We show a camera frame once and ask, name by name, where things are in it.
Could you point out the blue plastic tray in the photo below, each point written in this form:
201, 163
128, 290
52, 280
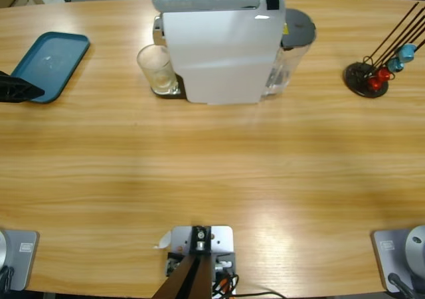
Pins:
50, 63

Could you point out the clear drinking glass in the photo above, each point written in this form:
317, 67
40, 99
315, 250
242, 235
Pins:
159, 76

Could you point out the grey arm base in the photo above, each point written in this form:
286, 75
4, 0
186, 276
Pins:
23, 262
385, 262

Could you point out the white capsule coffee machine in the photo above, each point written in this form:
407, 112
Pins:
219, 56

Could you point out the blue coffee capsule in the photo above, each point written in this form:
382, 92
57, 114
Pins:
395, 65
406, 53

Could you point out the clear water tank dark lid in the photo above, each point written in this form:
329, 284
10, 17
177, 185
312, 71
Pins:
299, 26

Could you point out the black capsule holder with rods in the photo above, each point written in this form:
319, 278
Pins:
357, 74

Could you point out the white tape tab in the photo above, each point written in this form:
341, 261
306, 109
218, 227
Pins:
164, 240

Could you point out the dark camera post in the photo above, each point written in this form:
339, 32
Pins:
199, 246

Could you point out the white camera mounting block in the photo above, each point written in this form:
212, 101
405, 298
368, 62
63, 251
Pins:
222, 236

